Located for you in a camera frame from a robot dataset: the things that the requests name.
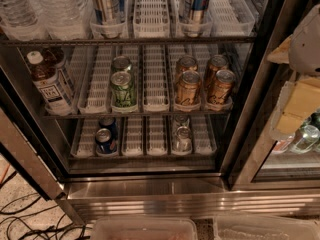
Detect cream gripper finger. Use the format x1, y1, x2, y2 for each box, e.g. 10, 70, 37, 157
267, 36, 291, 64
269, 77, 320, 140

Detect clear water bottle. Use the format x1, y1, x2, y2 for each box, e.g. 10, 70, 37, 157
0, 0, 47, 41
39, 0, 86, 41

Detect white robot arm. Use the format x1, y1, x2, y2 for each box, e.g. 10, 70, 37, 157
267, 4, 320, 140

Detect clear bottle right compartment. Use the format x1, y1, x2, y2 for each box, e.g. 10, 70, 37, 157
290, 125, 320, 154

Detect rear iced tea bottle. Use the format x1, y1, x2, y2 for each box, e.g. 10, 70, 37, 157
43, 47, 74, 97

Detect iced tea bottle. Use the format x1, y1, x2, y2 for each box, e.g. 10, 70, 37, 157
43, 47, 74, 97
27, 51, 72, 115

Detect front iced tea bottle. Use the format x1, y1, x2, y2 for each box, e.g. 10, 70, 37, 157
27, 51, 72, 115

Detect open fridge door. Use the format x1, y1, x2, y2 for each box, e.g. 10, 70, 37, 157
0, 70, 65, 200

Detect red white can right compartment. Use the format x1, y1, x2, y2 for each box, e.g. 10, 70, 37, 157
271, 136, 294, 154

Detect rear right gold can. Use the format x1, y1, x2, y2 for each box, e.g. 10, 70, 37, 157
204, 55, 229, 85

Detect gold can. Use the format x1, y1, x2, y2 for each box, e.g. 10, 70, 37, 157
204, 55, 229, 85
175, 70, 201, 110
206, 69, 235, 111
176, 55, 198, 74

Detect front right gold can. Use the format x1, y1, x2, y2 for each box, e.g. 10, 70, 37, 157
206, 69, 235, 111

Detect rear left gold can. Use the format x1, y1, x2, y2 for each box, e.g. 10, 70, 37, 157
176, 55, 198, 74

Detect front left gold can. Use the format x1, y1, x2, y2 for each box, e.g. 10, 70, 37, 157
175, 70, 201, 110

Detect right tall silver blue can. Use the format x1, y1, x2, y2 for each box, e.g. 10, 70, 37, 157
178, 0, 209, 37

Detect tall silver blue can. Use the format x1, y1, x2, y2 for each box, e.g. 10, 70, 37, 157
178, 0, 209, 37
90, 0, 126, 39

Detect rear silver can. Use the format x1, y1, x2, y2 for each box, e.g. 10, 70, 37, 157
173, 115, 190, 131

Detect front silver can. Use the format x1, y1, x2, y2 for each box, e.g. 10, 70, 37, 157
173, 126, 192, 154

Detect right clear plastic bin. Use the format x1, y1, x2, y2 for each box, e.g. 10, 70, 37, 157
213, 215, 320, 240

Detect clear plastic bin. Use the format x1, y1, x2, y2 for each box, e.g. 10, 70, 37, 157
90, 217, 198, 240
213, 215, 320, 240

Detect rear green soda can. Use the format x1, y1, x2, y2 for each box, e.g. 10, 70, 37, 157
111, 56, 133, 74

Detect green soda can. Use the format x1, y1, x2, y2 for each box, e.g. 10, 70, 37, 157
111, 56, 133, 74
110, 71, 137, 113

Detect front green soda can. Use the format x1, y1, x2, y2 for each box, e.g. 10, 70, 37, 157
110, 71, 137, 113

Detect left tall silver blue can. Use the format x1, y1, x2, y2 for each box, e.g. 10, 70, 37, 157
90, 0, 126, 39

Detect front blue soda can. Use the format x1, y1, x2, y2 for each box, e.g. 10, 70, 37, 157
95, 128, 117, 155

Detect left clear plastic bin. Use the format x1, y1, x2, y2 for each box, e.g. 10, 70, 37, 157
90, 217, 198, 240

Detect top wire shelf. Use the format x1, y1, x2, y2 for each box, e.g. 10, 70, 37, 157
0, 35, 256, 47

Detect middle wire shelf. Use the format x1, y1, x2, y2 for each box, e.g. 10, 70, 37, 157
42, 110, 231, 119

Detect black floor cables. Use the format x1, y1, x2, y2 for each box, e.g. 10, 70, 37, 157
0, 170, 93, 240

